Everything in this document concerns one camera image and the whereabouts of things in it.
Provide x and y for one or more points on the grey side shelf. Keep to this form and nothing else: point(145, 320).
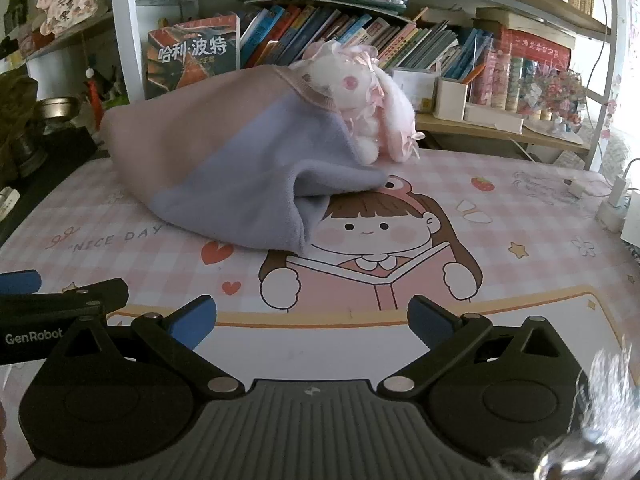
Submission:
point(65, 35)

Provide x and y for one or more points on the white power adapter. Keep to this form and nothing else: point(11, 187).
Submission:
point(612, 215)

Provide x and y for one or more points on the black box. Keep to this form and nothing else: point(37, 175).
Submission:
point(65, 147)

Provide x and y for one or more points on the pink checked cartoon desk mat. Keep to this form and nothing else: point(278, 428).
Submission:
point(150, 240)

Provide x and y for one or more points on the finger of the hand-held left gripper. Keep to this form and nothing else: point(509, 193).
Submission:
point(107, 292)
point(20, 281)

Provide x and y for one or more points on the dark glass jar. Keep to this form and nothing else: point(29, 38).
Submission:
point(30, 150)

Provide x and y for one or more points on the brown cloth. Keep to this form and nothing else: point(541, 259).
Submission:
point(17, 105)

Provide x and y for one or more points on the row of colourful books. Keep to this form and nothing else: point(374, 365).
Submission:
point(320, 25)

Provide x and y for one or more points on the red tassel ornament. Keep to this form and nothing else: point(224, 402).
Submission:
point(92, 95)

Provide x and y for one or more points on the pink white plush bunny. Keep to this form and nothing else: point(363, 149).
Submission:
point(350, 80)

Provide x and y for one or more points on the white fluffy charm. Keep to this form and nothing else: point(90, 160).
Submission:
point(610, 385)

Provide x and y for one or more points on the white charger plug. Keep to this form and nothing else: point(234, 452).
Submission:
point(580, 190)

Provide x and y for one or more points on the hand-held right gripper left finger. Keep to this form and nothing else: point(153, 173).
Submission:
point(196, 321)

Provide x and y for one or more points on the large dragon cover book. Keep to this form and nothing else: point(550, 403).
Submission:
point(190, 50)

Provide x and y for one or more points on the clear box of tape rolls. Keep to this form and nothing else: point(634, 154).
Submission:
point(510, 85)

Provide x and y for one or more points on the white-framed wooden shelf unit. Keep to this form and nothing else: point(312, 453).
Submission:
point(475, 135)

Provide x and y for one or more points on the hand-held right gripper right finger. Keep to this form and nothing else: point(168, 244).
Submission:
point(426, 321)

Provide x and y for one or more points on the metal bowl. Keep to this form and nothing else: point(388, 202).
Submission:
point(57, 109)

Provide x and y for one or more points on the white desk organizer boxes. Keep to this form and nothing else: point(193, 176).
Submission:
point(415, 90)

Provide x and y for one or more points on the red box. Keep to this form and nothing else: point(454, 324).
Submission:
point(535, 52)

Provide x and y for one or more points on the white pen holder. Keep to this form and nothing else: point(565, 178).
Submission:
point(450, 100)

